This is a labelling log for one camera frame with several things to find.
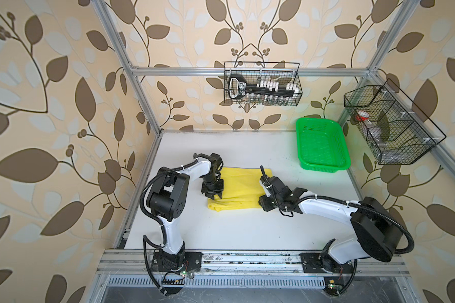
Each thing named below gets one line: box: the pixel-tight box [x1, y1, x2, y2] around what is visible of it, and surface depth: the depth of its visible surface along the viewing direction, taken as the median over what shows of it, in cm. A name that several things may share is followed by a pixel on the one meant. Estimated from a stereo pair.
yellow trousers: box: [207, 167, 273, 213], surface depth 92 cm
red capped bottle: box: [355, 110, 370, 122], surface depth 84 cm
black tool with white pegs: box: [227, 73, 299, 100], surface depth 84 cm
